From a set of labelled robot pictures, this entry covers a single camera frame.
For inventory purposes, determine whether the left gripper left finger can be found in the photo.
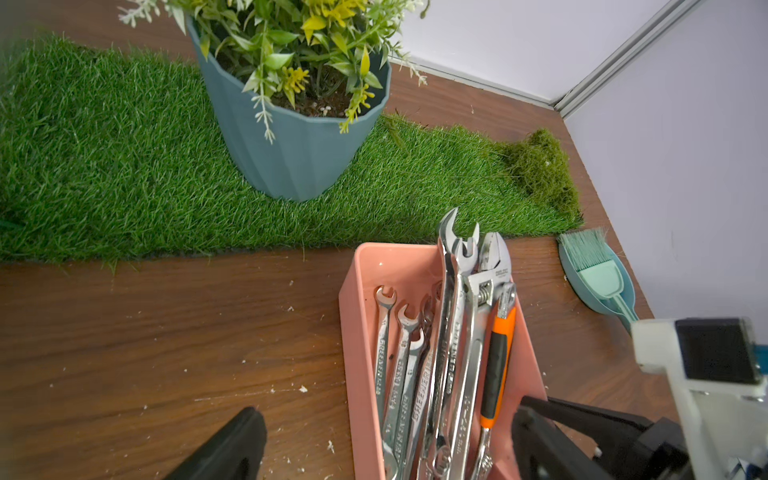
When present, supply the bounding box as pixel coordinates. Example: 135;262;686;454
165;406;267;480

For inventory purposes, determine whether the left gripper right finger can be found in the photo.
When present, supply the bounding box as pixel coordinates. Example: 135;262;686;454
511;396;652;479

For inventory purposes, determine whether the large silver combination wrench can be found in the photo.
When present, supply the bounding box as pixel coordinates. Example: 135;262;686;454
417;207;479;479

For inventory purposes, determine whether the medium silver wrench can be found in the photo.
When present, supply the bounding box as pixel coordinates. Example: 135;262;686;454
382;303;424;479

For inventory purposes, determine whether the small silver wrench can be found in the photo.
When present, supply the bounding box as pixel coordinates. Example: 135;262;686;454
374;286;397;426

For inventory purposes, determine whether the pink plastic storage box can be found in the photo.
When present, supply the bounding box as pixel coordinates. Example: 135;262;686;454
339;242;547;479

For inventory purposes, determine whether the orange black adjustable wrench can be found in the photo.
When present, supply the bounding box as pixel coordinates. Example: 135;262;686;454
470;283;517;480

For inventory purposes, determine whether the silver wrench in box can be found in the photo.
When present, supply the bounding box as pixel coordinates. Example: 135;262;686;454
394;327;432;479

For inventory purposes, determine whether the silver pliers wrench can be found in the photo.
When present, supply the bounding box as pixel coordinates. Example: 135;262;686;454
446;232;511;479

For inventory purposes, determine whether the teal dustpan with brush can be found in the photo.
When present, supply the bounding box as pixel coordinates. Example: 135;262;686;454
557;227;639;335

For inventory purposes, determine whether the green artificial grass mat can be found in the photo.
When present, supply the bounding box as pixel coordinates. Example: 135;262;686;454
1;36;583;263

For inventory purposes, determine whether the potted plant in grey pot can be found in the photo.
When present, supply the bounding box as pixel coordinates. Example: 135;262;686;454
119;0;428;202

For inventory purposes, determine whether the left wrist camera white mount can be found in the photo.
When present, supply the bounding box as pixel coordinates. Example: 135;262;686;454
629;317;767;479

